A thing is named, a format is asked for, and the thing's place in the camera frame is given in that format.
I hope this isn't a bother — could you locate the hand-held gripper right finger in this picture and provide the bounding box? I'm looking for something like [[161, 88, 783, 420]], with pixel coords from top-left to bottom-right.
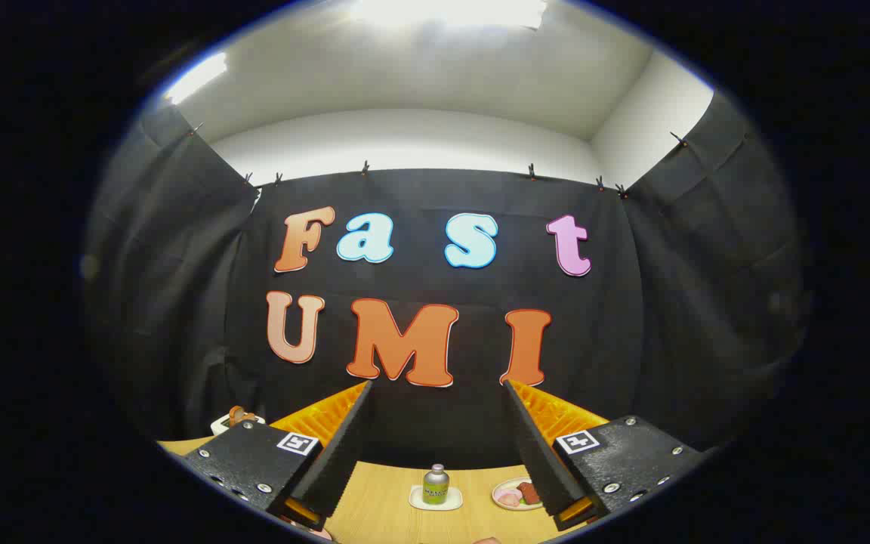
[[501, 379, 708, 532]]

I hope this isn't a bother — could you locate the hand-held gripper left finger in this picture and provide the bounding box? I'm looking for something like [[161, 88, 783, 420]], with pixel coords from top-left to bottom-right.
[[182, 380, 373, 532]]

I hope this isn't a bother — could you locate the white oval food plate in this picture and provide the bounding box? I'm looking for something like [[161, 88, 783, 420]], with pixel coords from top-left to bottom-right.
[[492, 478, 545, 512]]

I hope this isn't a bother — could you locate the white square coaster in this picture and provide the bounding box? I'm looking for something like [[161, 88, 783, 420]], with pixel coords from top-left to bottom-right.
[[409, 485, 464, 512]]

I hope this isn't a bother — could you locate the green label metal bottle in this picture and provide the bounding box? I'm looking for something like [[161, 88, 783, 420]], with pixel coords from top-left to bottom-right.
[[422, 464, 451, 505]]

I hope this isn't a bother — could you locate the white toaster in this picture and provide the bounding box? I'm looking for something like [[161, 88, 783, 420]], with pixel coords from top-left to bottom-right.
[[211, 412, 266, 437]]

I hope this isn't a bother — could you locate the row of black cloth clips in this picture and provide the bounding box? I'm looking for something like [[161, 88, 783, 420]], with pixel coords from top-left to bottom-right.
[[187, 121, 689, 201]]

